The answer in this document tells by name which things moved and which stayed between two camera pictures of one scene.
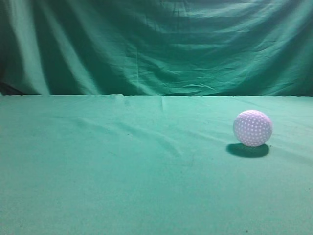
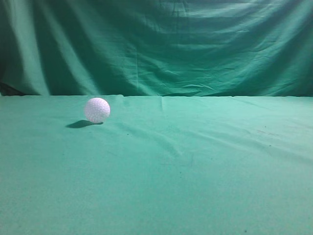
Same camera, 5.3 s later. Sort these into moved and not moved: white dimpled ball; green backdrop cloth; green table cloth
Moved: white dimpled ball
Not moved: green table cloth; green backdrop cloth
